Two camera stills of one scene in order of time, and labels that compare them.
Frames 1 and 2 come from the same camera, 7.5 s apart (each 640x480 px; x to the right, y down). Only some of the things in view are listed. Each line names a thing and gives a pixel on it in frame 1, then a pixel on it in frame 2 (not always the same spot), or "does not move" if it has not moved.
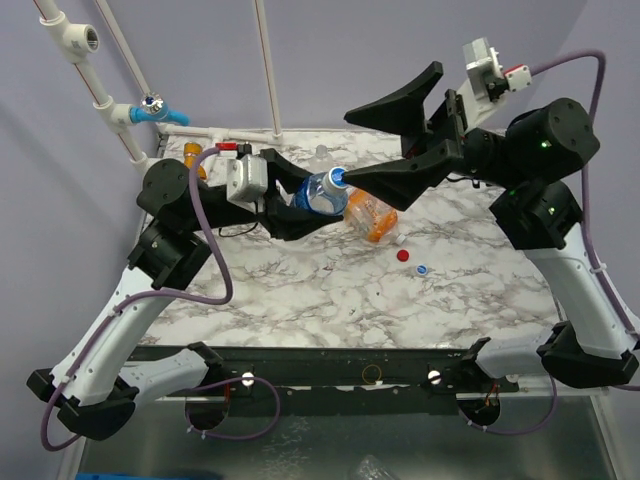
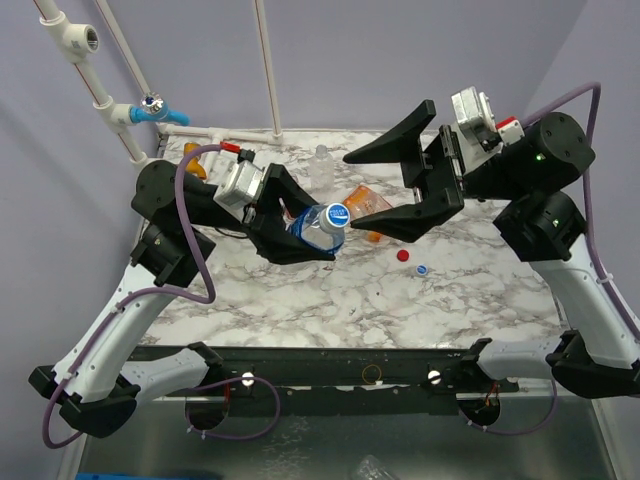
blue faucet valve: x=154 y=108 does not move
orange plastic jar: x=369 y=217 does not move
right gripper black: x=454 y=132 → x=445 y=167
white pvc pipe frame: x=77 y=41 does not move
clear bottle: x=322 y=162 does not move
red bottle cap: x=402 y=255 does not move
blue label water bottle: x=323 y=192 → x=322 y=226
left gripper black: x=281 y=217 → x=268 y=229
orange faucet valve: x=191 y=150 does not move
